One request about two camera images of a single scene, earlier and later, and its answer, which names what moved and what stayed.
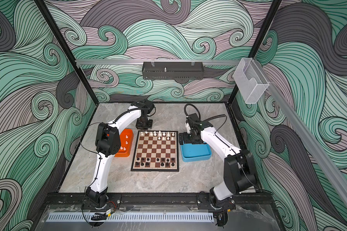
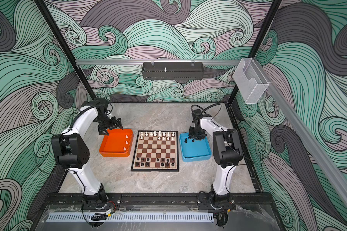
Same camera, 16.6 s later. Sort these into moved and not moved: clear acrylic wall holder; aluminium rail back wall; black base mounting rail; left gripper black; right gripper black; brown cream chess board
Moved: left gripper black; right gripper black
Not moved: brown cream chess board; black base mounting rail; clear acrylic wall holder; aluminium rail back wall
